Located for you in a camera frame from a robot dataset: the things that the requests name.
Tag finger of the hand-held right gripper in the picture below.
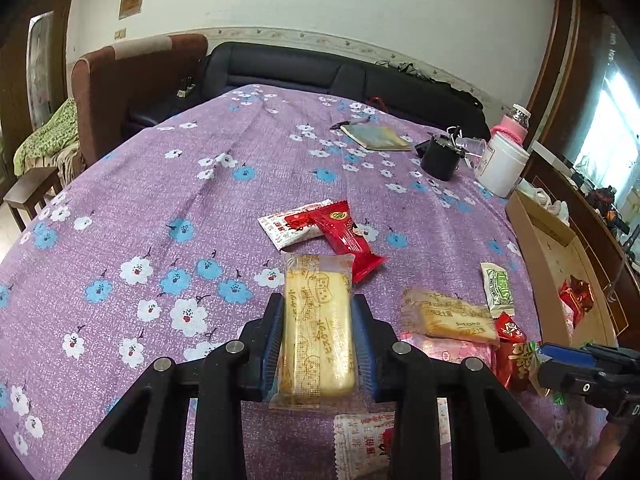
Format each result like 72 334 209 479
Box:
537 359 608 402
542 341 623 371

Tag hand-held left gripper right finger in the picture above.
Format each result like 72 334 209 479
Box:
350 295 576 480

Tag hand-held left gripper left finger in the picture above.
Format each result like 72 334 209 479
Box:
60 292 286 480

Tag yellow cake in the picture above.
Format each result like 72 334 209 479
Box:
269 252 358 411
401 287 501 345

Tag red gold-print candy bag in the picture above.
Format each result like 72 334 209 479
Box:
492 340 551 396

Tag cardboard box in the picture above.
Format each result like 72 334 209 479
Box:
505 190 631 348

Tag red pastry wrapper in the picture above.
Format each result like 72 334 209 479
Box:
307 200 388 285

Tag white and red sachet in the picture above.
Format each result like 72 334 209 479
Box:
332 397 453 480
257 199 335 252

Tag person's right forearm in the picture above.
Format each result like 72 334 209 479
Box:
587 412 636 480

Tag red foil candy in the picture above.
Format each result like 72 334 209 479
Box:
559 277 596 331

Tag small red cartoon sachet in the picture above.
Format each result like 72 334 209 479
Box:
492 311 528 346

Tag pink wrapper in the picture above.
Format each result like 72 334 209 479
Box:
400 332 498 376

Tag green and white small sachet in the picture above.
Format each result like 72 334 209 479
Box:
480 261 517 317

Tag white cloth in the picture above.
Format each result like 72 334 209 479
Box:
517 185 571 223

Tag windowsill clutter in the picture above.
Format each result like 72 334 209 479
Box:
570 160 640 241

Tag white plastic jar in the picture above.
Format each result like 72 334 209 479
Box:
474 132 530 198

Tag black jar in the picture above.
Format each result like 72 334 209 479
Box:
420 135 463 181

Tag yellow-green notebook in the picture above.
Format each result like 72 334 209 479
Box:
341 124 413 152

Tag clear plastic cup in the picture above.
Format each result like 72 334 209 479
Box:
452 135 488 166

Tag pink sleeved bottle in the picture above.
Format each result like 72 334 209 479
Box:
490 104 532 148

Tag window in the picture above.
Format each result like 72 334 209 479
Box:
565 15 640 196

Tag beige fringed cloth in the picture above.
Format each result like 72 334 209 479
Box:
55 145 88 191

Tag black leather sofa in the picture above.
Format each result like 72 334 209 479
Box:
122 41 493 141

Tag dark clothes on sofa back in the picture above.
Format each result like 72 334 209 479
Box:
375 59 483 106

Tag wooden stool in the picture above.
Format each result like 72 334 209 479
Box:
4 166 63 233

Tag brown armchair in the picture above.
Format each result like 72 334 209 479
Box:
70 34 210 168

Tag green patterned blanket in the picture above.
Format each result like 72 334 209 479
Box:
12 97 80 176

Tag wooden glazed door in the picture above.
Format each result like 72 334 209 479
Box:
0 0 76 196

